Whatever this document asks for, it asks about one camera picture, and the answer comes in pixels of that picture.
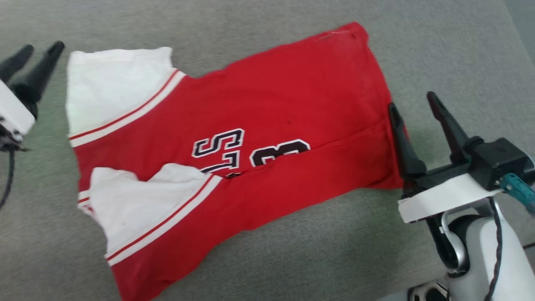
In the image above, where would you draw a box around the red and white jersey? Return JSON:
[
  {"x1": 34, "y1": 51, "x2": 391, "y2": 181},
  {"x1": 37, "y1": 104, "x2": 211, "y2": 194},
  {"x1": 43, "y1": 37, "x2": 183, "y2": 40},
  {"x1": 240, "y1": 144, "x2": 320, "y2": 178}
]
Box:
[{"x1": 66, "y1": 22, "x2": 413, "y2": 301}]

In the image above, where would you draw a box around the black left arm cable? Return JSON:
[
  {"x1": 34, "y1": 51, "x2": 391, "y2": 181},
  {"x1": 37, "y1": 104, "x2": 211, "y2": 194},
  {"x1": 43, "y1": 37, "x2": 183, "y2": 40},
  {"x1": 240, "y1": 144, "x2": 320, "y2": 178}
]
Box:
[{"x1": 0, "y1": 147, "x2": 16, "y2": 209}]

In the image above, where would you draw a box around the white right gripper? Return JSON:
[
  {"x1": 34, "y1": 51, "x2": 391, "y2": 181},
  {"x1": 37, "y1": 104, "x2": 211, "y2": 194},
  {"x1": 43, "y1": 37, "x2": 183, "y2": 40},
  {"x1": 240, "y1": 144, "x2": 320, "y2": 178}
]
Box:
[{"x1": 388, "y1": 91, "x2": 503, "y2": 224}]

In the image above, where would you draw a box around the grey fabric sofa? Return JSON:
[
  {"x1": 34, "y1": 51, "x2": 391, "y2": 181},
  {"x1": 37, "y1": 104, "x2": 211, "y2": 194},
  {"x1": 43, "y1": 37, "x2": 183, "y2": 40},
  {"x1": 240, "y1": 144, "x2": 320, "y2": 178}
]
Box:
[{"x1": 0, "y1": 0, "x2": 535, "y2": 301}]

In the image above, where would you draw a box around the braided black right arm cable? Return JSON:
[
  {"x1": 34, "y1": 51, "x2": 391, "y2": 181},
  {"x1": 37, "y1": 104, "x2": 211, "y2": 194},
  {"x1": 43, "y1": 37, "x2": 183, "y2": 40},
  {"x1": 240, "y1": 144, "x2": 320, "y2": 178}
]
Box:
[{"x1": 484, "y1": 198, "x2": 503, "y2": 301}]

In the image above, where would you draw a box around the teal right camera connector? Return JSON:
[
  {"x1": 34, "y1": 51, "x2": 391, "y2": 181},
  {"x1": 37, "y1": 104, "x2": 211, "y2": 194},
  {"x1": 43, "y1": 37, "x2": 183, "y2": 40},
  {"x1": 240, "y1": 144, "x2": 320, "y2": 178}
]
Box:
[{"x1": 499, "y1": 173, "x2": 535, "y2": 214}]

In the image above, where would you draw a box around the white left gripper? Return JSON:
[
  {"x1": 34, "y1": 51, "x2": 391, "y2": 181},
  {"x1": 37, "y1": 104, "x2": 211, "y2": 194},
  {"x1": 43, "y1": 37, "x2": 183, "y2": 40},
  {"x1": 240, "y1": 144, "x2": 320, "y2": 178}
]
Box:
[{"x1": 0, "y1": 41, "x2": 66, "y2": 152}]

